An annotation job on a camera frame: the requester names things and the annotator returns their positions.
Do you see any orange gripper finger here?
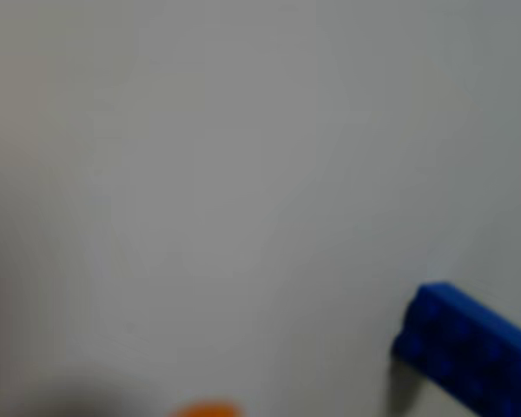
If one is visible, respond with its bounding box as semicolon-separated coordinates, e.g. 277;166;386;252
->
168;400;246;417

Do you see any blue toy brick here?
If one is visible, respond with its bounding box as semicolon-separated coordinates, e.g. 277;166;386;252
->
390;281;521;417

